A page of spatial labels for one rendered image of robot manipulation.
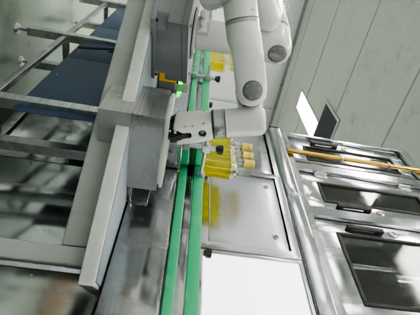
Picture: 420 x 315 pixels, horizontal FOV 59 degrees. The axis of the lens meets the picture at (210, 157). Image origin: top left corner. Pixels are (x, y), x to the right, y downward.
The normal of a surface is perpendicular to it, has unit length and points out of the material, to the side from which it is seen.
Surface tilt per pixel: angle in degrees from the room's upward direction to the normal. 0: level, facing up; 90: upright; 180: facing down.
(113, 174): 90
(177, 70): 90
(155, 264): 90
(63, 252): 90
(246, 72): 103
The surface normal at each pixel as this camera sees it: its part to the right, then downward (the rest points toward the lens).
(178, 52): -0.09, 0.89
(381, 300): 0.17, -0.83
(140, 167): 0.00, 0.55
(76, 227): 0.14, -0.43
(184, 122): -0.15, -0.79
